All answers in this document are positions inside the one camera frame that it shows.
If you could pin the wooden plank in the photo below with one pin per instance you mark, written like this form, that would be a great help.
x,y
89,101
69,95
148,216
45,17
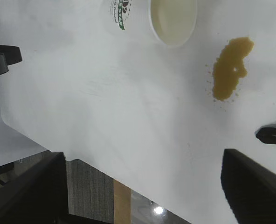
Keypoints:
x,y
122,203

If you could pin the white paper coffee cup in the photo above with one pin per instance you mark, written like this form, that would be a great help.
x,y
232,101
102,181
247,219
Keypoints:
x,y
133,14

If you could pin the brown liquid spill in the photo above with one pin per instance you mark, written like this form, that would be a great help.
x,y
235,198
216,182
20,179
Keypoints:
x,y
226,70

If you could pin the black and purple cloth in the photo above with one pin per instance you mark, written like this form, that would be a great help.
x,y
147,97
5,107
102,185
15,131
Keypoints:
x,y
266,137

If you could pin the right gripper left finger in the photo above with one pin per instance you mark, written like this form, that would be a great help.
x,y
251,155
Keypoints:
x,y
28,193

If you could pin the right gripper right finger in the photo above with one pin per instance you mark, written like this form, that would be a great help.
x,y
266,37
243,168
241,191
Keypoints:
x,y
257,193

